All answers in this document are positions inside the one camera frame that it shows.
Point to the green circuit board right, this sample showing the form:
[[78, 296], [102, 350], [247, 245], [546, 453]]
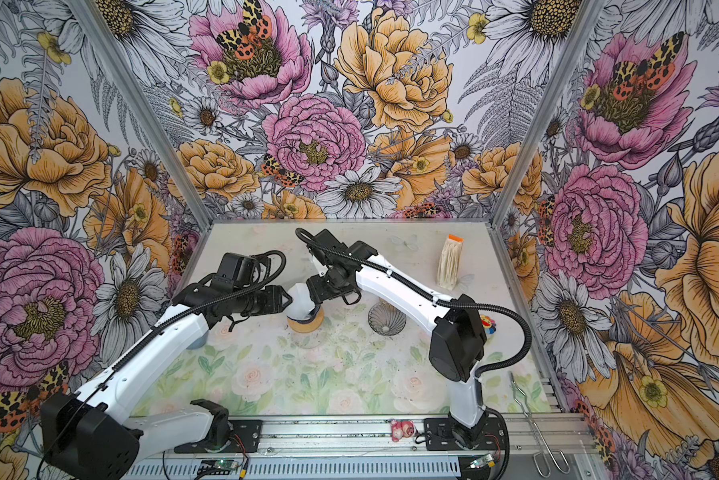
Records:
[[486, 461]]

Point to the white paper coffee filter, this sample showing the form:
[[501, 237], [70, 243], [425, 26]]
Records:
[[302, 309]]

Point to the colourful small toy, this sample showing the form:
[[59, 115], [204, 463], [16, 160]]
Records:
[[489, 324]]

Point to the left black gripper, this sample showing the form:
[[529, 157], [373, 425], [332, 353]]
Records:
[[272, 303]]

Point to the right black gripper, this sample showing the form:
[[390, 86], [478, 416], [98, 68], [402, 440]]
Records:
[[318, 291]]

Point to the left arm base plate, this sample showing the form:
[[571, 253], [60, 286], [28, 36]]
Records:
[[242, 436]]

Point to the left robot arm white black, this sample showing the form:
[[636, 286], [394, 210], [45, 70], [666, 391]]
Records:
[[92, 434]]

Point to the grey blue oval pad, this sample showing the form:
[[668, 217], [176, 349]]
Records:
[[199, 343]]

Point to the pink toy on rail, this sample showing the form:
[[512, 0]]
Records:
[[402, 429]]

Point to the aluminium front rail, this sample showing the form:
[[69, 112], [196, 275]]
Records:
[[553, 446]]

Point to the grey glass dripper cone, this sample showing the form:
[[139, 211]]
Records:
[[386, 320]]

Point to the coffee filter pack orange top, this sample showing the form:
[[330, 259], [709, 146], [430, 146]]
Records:
[[448, 267]]

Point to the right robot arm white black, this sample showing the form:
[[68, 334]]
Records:
[[456, 335]]

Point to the green circuit board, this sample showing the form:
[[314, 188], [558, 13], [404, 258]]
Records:
[[486, 461], [221, 467]]

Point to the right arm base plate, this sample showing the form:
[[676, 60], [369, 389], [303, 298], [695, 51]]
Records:
[[439, 436]]

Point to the green circuit board left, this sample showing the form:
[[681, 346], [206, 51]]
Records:
[[221, 467]]

